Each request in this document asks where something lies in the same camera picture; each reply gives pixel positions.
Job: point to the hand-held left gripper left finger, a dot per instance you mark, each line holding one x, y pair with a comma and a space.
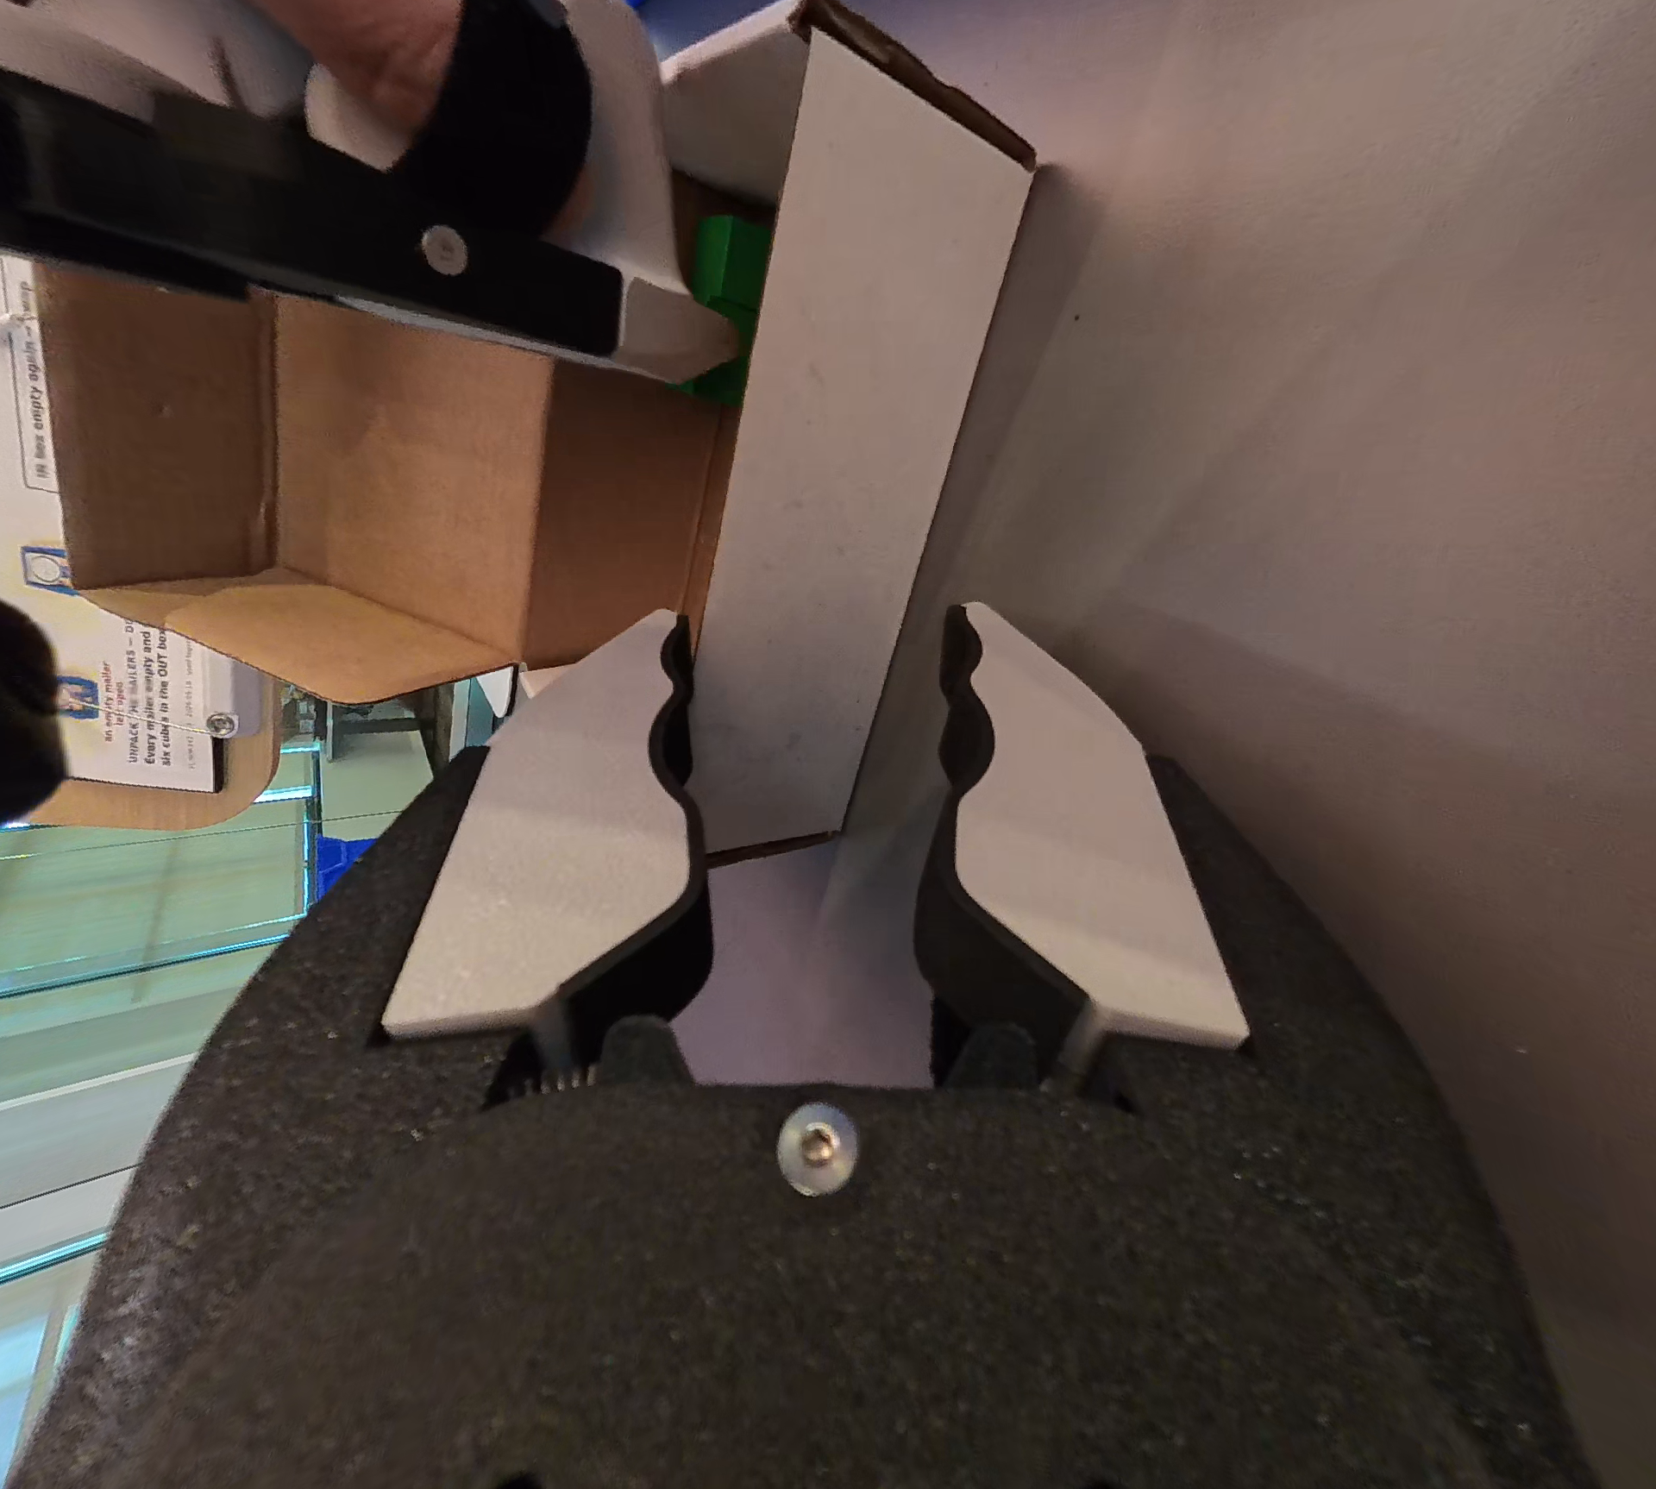
543, 868

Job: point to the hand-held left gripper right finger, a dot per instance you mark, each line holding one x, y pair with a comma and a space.
1087, 868

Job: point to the white cardboard mailer box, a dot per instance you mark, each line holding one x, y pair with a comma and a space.
840, 414

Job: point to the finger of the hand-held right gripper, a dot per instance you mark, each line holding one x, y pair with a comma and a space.
673, 331

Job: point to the large green cube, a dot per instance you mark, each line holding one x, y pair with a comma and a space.
737, 259

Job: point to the wooden document stand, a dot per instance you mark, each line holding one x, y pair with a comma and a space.
155, 809

